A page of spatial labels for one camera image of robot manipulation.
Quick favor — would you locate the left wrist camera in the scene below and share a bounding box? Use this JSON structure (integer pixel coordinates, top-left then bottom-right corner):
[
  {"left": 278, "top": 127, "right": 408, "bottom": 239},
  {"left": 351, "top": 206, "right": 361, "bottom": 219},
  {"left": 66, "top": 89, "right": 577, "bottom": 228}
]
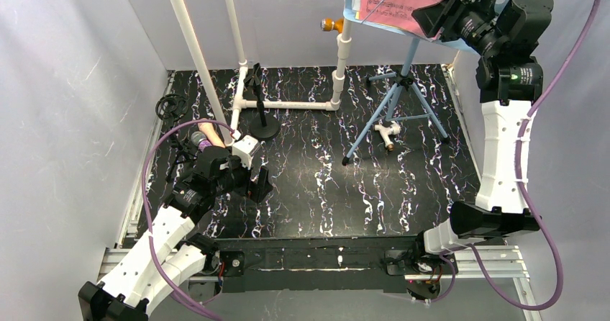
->
[{"left": 231, "top": 135, "right": 260, "bottom": 169}]

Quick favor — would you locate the blue music stand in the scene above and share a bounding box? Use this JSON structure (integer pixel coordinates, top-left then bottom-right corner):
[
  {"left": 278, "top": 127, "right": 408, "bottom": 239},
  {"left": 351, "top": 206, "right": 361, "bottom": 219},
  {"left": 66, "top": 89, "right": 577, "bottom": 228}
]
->
[{"left": 341, "top": 0, "right": 558, "bottom": 167}]

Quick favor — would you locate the orange knob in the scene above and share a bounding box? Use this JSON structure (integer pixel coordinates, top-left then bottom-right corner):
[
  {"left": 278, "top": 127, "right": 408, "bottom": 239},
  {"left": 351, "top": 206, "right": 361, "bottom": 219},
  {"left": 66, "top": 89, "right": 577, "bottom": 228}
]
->
[{"left": 320, "top": 17, "right": 344, "bottom": 33}]

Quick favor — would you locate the black round-base microphone stand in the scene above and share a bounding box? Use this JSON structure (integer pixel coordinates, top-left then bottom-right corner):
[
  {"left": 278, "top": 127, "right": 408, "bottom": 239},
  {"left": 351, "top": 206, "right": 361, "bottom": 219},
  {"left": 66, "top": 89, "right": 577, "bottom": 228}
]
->
[{"left": 244, "top": 63, "right": 281, "bottom": 141}]

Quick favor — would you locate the pink microphone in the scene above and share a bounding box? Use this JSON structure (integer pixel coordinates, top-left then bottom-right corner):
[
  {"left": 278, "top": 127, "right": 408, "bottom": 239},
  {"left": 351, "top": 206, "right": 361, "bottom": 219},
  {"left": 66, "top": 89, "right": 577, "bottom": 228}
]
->
[{"left": 198, "top": 122, "right": 225, "bottom": 148}]

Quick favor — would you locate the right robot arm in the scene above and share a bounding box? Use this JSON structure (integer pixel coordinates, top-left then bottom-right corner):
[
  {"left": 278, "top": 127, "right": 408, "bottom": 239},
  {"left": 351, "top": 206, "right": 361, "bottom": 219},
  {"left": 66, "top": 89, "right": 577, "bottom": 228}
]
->
[{"left": 413, "top": 0, "right": 554, "bottom": 255}]

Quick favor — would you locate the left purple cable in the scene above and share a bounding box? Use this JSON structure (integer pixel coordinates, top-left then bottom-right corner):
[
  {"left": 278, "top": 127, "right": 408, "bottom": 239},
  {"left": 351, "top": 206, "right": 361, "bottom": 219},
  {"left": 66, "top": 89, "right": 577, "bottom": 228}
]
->
[{"left": 142, "top": 119, "right": 240, "bottom": 321}]

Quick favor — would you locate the white PVC pipe frame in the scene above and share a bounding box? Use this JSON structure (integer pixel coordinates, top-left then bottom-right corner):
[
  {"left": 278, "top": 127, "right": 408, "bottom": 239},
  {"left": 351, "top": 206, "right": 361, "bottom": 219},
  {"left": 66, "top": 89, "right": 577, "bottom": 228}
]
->
[{"left": 169, "top": 0, "right": 352, "bottom": 130}]

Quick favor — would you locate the purple glitter microphone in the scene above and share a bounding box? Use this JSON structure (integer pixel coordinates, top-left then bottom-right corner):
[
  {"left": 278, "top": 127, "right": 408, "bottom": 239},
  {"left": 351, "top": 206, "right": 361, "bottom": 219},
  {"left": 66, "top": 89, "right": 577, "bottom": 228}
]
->
[{"left": 190, "top": 131, "right": 213, "bottom": 151}]

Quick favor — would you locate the white pipe piece brass end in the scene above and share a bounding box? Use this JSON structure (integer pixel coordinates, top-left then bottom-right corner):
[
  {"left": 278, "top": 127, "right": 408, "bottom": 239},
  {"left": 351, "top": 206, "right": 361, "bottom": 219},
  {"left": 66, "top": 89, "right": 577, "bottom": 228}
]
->
[{"left": 373, "top": 122, "right": 401, "bottom": 152}]

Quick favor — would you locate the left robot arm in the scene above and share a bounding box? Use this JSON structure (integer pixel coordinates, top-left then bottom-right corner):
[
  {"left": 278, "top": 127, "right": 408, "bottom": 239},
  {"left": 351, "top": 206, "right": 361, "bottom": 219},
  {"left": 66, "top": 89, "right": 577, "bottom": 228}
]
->
[{"left": 78, "top": 136, "right": 273, "bottom": 320}]

